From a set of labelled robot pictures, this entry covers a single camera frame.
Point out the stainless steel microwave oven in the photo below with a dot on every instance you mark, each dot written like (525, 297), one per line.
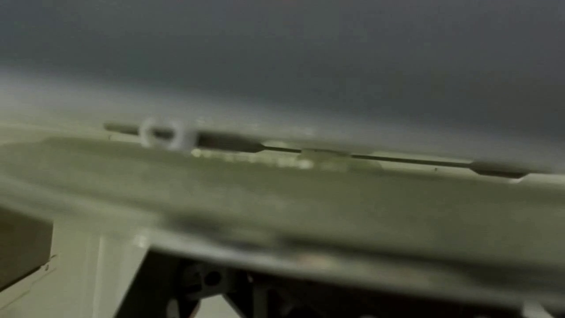
(297, 158)

